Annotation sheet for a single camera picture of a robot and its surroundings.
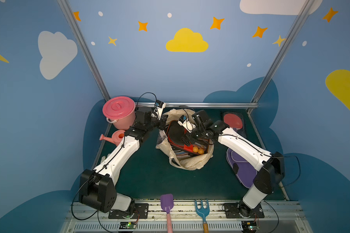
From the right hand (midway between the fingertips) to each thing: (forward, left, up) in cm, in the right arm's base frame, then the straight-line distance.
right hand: (187, 133), depth 82 cm
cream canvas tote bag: (-16, -3, -6) cm, 17 cm away
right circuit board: (-40, -33, -22) cm, 56 cm away
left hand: (+6, +10, +10) cm, 15 cm away
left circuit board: (-44, +28, -20) cm, 56 cm away
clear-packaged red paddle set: (+29, -38, -20) cm, 52 cm away
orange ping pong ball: (-6, -5, -9) cm, 12 cm away
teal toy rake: (-36, -11, -19) cm, 42 cm away
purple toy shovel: (-32, +9, -20) cm, 39 cm away
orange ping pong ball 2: (-7, -9, -9) cm, 14 cm away
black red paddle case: (+1, +7, -2) cm, 7 cm away
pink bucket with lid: (+17, +45, -1) cm, 48 cm away
